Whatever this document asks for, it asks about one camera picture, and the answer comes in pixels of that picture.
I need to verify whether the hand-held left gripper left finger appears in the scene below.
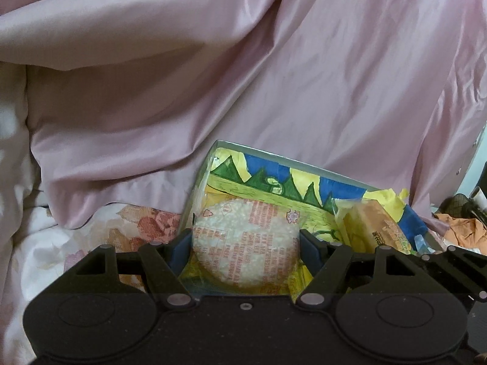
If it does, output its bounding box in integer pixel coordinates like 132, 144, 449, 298
63, 229, 194, 308

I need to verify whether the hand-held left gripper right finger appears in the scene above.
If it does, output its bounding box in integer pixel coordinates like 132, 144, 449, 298
297, 230, 423, 308

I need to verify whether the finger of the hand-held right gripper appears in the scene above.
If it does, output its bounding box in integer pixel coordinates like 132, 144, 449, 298
415, 246, 487, 301

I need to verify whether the round rice cracker packet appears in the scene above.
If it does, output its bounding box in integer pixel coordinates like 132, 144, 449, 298
179, 194, 310, 297

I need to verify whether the yellow bread packet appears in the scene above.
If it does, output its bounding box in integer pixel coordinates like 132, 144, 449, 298
333, 198, 419, 255

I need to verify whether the colourful illustrated cardboard box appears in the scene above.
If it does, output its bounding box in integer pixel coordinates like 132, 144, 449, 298
179, 139, 444, 297

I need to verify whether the orange cloth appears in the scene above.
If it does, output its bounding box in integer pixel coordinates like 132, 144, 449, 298
434, 211, 487, 255

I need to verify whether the floral bedsheet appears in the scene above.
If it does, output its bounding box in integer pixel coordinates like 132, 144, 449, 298
11, 201, 183, 365

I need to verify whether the painted paper lining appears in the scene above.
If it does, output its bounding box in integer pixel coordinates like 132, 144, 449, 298
205, 146, 429, 253

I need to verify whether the white quilt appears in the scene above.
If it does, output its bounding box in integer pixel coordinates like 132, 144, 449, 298
0, 61, 50, 365

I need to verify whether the pink curtain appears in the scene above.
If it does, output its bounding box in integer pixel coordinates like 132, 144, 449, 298
0, 0, 487, 231

